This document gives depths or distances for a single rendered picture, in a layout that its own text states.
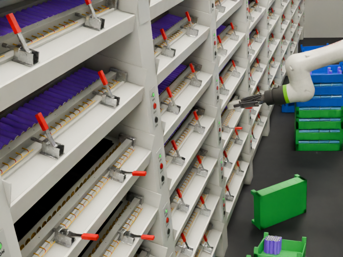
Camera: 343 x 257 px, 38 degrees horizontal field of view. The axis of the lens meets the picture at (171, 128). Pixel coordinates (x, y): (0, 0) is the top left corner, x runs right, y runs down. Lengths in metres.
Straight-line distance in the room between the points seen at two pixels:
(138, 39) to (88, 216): 0.47
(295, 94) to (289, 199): 0.59
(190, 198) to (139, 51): 0.76
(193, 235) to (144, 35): 0.96
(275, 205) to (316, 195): 0.39
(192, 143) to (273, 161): 1.49
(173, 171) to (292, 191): 1.10
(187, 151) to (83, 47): 0.86
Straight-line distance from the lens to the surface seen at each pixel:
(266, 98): 2.44
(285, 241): 2.50
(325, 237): 2.62
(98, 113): 1.16
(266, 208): 2.59
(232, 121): 2.53
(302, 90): 2.39
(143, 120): 1.38
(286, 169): 3.20
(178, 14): 2.00
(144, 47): 1.34
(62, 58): 0.97
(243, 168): 2.88
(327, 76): 3.25
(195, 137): 1.91
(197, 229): 2.05
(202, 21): 1.98
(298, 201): 2.71
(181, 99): 1.74
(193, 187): 1.95
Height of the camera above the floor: 1.54
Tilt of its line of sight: 23 degrees down
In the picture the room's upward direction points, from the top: 6 degrees counter-clockwise
